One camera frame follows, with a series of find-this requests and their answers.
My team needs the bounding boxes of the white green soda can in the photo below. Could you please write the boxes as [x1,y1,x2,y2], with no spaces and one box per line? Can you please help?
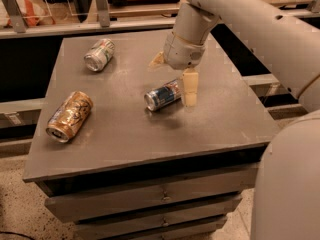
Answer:
[84,38,115,72]

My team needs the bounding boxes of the grey drawer cabinet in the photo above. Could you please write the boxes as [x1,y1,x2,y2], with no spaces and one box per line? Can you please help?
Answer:
[24,31,278,240]

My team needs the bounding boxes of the orange gold soda can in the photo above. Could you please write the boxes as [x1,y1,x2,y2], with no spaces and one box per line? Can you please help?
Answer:
[46,91,93,143]

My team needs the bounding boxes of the blue silver redbull can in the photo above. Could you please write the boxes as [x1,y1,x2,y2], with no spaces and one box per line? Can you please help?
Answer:
[144,80,181,111]

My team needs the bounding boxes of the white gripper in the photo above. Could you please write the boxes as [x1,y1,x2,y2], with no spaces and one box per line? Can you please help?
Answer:
[149,32,205,107]

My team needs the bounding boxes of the orange white cloth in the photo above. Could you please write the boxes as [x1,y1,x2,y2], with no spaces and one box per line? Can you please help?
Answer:
[0,0,55,28]

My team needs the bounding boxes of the metal railing with posts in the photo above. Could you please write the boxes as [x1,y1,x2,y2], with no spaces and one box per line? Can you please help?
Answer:
[1,0,319,39]

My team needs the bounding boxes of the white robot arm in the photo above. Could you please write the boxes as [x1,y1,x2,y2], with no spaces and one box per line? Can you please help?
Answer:
[162,0,320,240]

